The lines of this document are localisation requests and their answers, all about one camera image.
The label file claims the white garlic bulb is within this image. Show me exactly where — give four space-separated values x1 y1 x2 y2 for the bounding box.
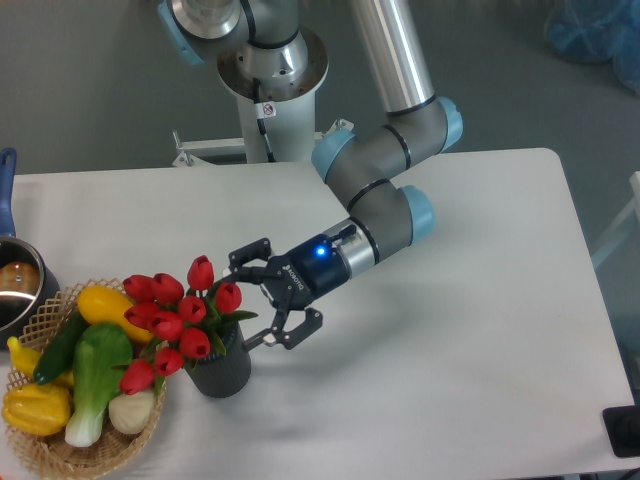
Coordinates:
108 390 155 435

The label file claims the dark green cucumber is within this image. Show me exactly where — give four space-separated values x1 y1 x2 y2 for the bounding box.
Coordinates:
33 310 89 385

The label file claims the blue plastic bag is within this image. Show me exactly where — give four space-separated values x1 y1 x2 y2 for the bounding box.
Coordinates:
543 1 639 94

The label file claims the yellow squash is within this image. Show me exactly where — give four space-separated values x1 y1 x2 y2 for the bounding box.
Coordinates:
76 285 152 344

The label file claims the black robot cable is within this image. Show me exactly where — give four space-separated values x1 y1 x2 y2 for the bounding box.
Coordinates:
251 78 276 163

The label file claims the yellow bell pepper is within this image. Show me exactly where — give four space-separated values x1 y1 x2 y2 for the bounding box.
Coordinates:
2 383 71 436

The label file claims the blue handled saucepan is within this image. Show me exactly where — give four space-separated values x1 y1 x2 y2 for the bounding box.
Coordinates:
1 147 59 350

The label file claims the red tulip bouquet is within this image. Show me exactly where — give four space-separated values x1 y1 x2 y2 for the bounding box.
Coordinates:
119 255 257 395

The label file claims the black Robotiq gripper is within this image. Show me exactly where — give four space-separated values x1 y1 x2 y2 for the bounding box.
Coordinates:
222 233 351 350

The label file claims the small yellow gourd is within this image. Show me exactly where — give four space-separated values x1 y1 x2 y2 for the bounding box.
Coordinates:
7 336 74 388

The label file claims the dark grey ribbed vase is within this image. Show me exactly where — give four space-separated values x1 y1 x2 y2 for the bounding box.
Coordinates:
185 325 252 399

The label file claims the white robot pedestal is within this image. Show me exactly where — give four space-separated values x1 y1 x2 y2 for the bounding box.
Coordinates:
173 27 329 166

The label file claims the black device at table edge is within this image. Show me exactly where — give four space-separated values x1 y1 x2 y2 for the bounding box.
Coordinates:
602 405 639 458

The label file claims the green bok choy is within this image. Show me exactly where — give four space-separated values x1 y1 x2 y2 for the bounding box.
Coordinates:
65 322 133 448

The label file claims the woven wicker basket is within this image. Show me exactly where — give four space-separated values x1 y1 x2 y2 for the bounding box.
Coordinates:
1 279 166 479

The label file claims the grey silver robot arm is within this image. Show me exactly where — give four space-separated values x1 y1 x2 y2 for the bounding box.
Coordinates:
158 1 463 349

